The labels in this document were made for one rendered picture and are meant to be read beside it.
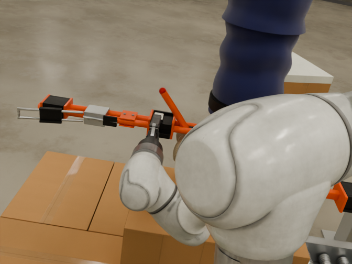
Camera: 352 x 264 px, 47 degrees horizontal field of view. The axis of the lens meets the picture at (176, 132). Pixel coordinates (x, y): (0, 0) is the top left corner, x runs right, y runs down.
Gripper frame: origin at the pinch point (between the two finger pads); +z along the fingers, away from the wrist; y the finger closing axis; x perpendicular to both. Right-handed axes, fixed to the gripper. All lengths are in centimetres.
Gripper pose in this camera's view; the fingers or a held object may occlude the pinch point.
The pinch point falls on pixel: (157, 123)
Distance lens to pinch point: 131.6
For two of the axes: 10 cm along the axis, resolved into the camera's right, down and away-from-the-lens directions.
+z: 0.8, -4.5, 8.9
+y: -1.4, 8.8, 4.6
